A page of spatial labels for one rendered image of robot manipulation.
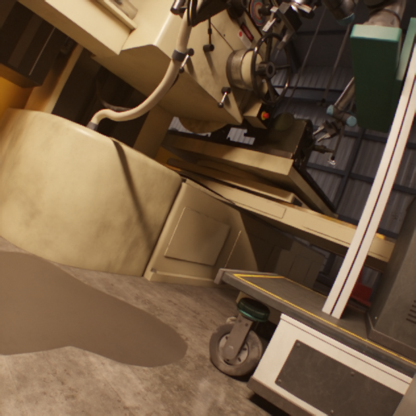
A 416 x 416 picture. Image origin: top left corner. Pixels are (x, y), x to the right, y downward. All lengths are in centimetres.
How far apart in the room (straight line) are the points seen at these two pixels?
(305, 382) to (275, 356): 10
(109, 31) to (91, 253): 106
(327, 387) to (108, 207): 109
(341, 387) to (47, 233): 121
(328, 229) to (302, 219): 17
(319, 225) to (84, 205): 126
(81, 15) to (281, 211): 152
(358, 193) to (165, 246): 780
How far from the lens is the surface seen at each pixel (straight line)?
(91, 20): 156
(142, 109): 109
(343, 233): 173
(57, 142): 136
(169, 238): 166
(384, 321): 89
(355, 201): 898
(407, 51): 130
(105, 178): 133
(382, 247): 169
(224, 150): 203
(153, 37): 141
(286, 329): 84
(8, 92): 357
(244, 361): 99
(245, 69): 163
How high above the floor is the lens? 46
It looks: level
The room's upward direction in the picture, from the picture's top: 23 degrees clockwise
